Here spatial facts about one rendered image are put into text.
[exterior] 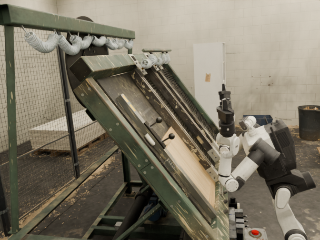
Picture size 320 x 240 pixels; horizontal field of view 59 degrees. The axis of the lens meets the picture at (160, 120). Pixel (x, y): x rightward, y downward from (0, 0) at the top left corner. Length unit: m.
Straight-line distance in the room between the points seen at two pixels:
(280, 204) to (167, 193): 0.85
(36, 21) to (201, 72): 4.46
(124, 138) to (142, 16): 6.46
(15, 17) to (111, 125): 0.76
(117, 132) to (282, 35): 6.13
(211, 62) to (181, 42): 1.74
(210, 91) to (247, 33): 1.94
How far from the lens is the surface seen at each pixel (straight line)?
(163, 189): 1.56
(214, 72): 5.92
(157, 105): 2.18
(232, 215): 2.21
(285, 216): 2.19
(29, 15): 1.86
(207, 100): 6.01
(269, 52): 7.27
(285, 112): 7.46
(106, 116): 1.51
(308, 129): 6.46
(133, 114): 1.72
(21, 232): 2.27
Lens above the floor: 1.90
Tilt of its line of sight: 13 degrees down
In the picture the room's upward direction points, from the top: 4 degrees counter-clockwise
